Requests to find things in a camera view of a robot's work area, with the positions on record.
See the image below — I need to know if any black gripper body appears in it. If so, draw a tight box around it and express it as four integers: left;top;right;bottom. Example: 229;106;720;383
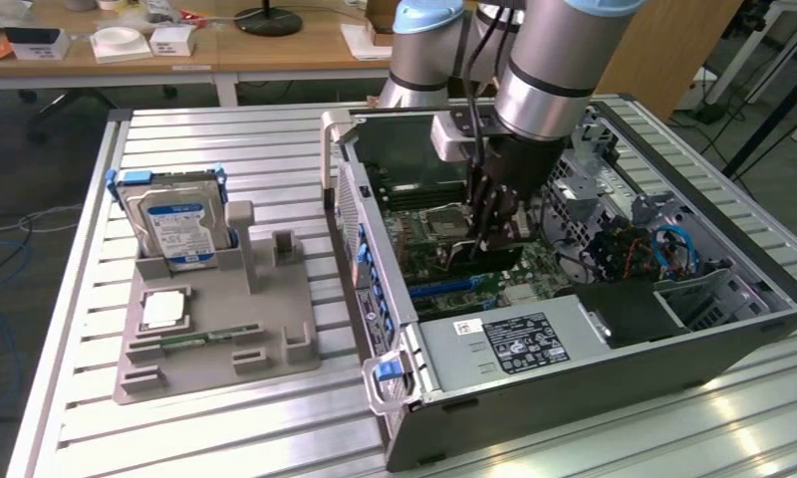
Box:
477;132;568;199

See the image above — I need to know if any black graphics card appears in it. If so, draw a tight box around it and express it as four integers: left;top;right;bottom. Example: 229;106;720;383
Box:
435;237;527;276

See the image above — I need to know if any CPU socket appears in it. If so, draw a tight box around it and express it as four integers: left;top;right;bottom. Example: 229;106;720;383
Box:
418;206;473;240

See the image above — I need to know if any green motherboard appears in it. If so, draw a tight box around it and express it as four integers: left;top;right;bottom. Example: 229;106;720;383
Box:
370;178;573;320

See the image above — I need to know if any silver metal drive cage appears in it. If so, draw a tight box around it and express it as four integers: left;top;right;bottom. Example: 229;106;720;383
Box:
541;148;638;260

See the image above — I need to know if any blue expansion slot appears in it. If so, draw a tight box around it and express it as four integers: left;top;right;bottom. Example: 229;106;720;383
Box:
405;276;486;300

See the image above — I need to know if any grey power supply unit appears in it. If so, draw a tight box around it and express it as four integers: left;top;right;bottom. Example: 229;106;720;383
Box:
414;296;616;394

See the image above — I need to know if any wooden cabinet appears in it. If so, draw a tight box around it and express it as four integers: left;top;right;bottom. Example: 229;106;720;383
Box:
594;0;745;120

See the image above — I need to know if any white paper stack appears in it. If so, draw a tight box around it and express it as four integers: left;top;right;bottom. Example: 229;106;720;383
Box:
339;23;394;62

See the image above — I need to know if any brown cardboard box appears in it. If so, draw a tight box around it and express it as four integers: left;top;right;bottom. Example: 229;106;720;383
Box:
363;0;399;35

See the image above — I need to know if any black open PC case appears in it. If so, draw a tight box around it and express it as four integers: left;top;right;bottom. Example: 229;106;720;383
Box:
318;99;797;472

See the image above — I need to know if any black tripod stand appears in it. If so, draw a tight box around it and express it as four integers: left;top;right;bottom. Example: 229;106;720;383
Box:
696;0;797;180

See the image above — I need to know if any grey parts rack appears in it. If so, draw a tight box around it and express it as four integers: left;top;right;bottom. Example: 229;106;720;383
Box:
111;198;323;405

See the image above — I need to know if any wooden desk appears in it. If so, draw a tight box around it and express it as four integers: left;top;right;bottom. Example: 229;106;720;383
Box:
0;0;580;106

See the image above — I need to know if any hard disk in blue caddy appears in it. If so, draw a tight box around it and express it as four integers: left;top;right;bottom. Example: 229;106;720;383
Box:
105;163;233;273

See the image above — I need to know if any black lamp base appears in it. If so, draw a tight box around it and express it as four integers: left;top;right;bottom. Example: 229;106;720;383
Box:
233;0;303;37

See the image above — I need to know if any green RAM stick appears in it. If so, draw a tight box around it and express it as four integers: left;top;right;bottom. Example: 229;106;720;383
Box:
135;328;257;350

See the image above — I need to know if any silver CPU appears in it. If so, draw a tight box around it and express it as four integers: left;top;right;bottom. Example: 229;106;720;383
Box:
139;293;187;328

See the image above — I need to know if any white box with label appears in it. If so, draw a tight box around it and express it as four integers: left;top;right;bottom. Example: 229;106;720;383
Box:
149;25;198;57

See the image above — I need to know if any white square round-hollow box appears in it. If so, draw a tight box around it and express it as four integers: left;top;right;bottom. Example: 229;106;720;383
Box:
90;27;153;65

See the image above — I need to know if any black office chair base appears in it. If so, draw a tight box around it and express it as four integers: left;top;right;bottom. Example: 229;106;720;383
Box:
18;88;118;145

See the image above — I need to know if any white box black top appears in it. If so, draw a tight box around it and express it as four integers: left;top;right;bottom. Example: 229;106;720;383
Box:
3;27;71;61

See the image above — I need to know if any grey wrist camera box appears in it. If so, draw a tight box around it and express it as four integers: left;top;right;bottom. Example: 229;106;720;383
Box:
429;112;506;163

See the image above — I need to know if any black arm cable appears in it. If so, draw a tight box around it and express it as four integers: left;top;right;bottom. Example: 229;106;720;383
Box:
461;0;526;170

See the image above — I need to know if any blue wire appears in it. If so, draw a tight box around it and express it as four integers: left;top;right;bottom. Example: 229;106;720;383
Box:
653;224;698;280

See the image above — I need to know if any grey floor cable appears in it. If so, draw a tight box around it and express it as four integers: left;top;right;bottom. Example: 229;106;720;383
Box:
0;202;85;234

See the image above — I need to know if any blue floor cable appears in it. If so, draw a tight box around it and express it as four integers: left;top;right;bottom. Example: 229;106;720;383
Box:
0;218;34;424

